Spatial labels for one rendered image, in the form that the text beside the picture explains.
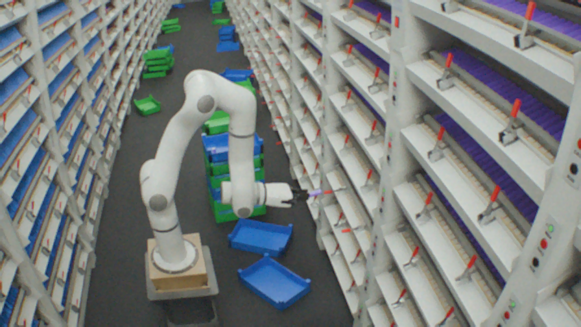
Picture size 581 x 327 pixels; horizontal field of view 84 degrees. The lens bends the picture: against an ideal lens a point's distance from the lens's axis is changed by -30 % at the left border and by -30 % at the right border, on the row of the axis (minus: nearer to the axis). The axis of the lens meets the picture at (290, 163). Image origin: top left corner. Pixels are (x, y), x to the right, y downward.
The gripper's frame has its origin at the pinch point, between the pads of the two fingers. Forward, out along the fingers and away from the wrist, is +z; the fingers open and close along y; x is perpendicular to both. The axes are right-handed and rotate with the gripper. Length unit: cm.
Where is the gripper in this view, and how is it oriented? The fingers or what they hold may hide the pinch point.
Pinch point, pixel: (303, 194)
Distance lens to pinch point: 173.0
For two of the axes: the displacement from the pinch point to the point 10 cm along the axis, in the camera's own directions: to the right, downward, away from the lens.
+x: 1.7, -8.6, -4.8
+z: 9.6, 0.3, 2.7
